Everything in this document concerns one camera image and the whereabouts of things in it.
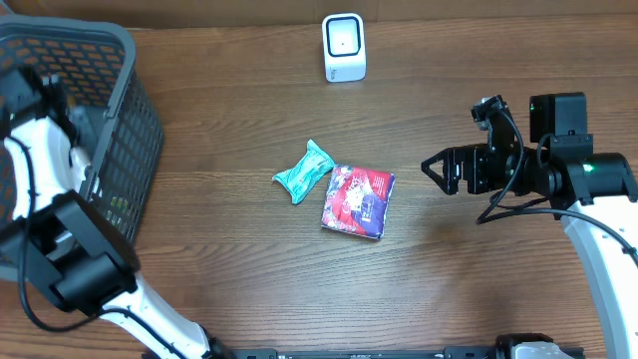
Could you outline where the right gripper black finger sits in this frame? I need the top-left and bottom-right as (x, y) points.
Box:
(421, 159), (448, 193)
(422, 148), (454, 168)

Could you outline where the red purple floral liner pack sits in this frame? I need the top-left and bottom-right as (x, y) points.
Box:
(321, 165), (395, 240)

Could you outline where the teal wipes packet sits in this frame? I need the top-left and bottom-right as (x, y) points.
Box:
(272, 140), (335, 204)

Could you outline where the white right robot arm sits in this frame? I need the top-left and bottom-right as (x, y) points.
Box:
(421, 92), (637, 358)

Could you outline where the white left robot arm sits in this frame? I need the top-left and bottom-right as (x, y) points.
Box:
(1, 66), (230, 358)

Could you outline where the white barcode scanner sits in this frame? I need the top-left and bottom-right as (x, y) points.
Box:
(321, 13), (367, 83)

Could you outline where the dark grey plastic basket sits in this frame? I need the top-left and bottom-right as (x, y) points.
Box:
(1, 15), (164, 243)

